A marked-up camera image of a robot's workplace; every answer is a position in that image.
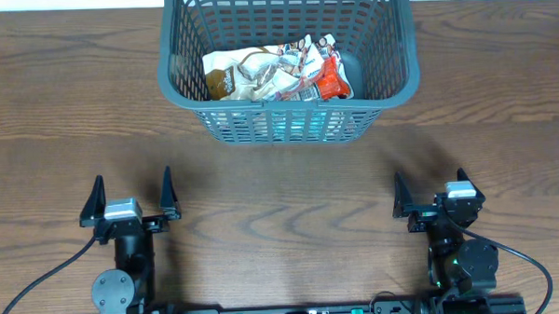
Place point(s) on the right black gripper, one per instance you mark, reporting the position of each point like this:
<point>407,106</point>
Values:
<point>422,213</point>

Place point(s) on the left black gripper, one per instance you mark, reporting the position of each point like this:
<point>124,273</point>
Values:
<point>93,213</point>

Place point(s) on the orange brown cracker package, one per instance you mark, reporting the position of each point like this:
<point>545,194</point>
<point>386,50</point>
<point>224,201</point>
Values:
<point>334,83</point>

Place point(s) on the cream pouch with label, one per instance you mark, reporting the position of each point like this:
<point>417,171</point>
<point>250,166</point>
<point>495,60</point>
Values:
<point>249,74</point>

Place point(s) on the white tissue pack bundle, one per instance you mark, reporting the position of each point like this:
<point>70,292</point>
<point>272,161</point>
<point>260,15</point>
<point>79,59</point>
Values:
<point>306,65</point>

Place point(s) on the teal small snack packet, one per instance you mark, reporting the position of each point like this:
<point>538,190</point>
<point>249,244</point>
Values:
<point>297,126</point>

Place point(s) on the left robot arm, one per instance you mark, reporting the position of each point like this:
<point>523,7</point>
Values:
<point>128,288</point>

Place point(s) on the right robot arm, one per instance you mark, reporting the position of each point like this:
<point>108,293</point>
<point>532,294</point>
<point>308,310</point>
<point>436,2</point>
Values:
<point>462,270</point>

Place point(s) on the grey plastic slotted basket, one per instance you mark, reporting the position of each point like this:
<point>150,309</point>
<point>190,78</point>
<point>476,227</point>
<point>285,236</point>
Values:
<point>376,40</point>

